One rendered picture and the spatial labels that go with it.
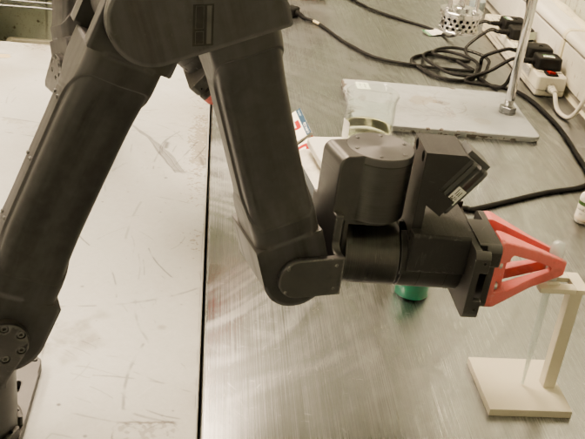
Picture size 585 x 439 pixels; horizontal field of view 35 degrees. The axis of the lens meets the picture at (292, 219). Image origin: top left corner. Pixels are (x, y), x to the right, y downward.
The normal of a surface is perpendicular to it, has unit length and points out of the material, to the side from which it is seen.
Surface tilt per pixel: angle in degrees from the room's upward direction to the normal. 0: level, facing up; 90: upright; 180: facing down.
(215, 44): 90
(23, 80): 0
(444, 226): 1
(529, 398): 0
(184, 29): 90
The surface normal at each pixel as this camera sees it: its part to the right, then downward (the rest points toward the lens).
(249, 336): 0.11, -0.88
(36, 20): 0.07, 0.48
